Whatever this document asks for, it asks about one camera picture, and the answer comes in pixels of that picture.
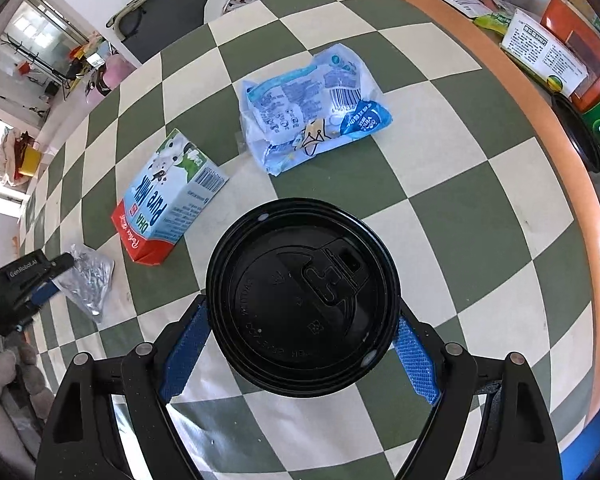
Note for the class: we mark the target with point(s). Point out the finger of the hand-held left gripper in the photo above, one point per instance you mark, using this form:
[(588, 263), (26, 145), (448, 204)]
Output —
[(60, 264), (45, 293)]

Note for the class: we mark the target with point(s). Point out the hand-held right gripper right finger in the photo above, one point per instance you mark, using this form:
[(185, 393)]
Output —
[(417, 360)]

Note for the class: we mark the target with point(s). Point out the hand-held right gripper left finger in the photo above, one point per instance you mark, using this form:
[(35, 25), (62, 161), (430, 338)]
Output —
[(185, 355)]

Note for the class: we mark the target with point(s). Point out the clear foil blister pack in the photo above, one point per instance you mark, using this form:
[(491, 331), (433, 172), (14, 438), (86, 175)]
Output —
[(90, 280)]

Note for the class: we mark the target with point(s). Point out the black plastic cup lid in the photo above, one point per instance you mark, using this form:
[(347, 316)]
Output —
[(300, 300)]

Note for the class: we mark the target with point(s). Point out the yellow bin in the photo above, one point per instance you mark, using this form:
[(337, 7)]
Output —
[(30, 162)]

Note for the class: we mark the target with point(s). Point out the small blue red milk carton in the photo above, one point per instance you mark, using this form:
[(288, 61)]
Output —
[(165, 210)]

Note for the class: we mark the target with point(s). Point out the white bedding bundle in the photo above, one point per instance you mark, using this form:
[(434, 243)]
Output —
[(5, 155)]

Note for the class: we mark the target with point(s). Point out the wooden table with checkered cloth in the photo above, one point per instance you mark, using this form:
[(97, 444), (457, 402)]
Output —
[(460, 220)]

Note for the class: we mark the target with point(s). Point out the pink suitcase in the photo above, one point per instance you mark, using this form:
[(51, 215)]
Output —
[(114, 72)]

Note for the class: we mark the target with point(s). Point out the black coat rack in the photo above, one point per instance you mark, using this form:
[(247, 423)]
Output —
[(35, 62)]

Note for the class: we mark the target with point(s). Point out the blue white plastic wrapper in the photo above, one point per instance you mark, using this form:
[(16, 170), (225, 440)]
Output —
[(300, 110)]

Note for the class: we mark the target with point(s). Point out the black round bowl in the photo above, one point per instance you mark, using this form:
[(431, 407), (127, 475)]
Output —
[(580, 135)]

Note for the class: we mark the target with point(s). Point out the dark folding bed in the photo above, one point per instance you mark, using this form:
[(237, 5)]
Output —
[(180, 10)]

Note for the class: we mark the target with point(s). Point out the white box green print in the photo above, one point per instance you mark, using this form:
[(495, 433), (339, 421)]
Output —
[(545, 47)]

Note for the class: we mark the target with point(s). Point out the yellow green packet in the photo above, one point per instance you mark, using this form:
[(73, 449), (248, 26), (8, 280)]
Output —
[(490, 22)]

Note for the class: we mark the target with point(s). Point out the orange box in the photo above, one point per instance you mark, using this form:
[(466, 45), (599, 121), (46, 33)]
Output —
[(570, 17)]

